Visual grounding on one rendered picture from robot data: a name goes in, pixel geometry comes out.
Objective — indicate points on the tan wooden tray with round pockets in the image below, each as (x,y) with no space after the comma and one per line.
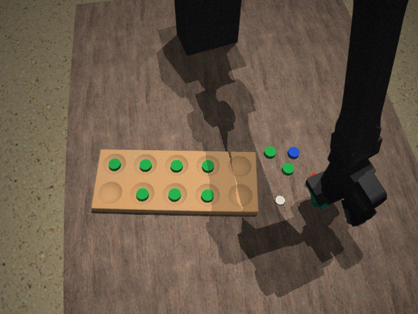
(233,182)

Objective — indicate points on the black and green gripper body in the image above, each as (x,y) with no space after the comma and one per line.
(315,184)

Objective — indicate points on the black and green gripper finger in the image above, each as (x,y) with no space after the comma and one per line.
(315,202)

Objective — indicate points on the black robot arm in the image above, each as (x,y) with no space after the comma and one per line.
(375,32)

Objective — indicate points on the green disc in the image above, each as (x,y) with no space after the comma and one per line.
(114,164)
(176,166)
(145,165)
(207,195)
(287,168)
(270,152)
(142,194)
(208,166)
(174,194)

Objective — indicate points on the blue disc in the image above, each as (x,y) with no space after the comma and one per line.
(293,152)

